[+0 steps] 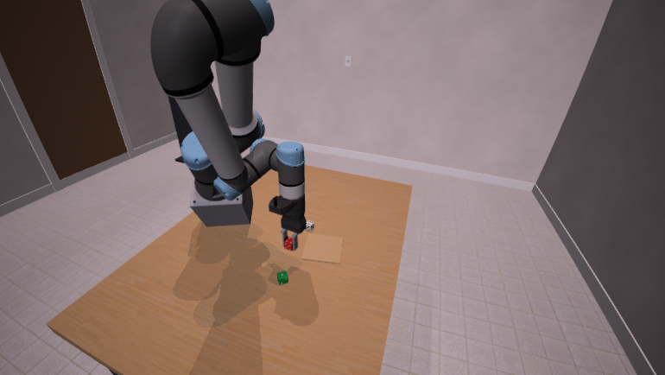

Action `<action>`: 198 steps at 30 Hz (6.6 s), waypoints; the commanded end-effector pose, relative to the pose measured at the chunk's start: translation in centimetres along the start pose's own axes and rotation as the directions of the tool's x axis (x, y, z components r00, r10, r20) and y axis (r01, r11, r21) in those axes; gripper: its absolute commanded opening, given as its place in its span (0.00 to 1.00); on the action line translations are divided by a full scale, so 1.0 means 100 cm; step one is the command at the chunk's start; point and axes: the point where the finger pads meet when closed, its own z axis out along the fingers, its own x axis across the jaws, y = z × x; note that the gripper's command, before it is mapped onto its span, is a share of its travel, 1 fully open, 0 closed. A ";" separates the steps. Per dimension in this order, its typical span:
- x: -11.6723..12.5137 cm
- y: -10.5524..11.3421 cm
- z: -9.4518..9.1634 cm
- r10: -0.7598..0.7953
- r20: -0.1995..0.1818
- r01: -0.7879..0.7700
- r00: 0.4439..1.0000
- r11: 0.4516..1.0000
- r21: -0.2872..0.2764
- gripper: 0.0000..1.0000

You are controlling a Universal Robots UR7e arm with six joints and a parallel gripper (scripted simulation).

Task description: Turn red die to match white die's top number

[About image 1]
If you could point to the green die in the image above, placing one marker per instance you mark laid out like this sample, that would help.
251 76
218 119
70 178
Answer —
282 277

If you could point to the red die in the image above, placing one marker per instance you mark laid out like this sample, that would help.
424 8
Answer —
288 244

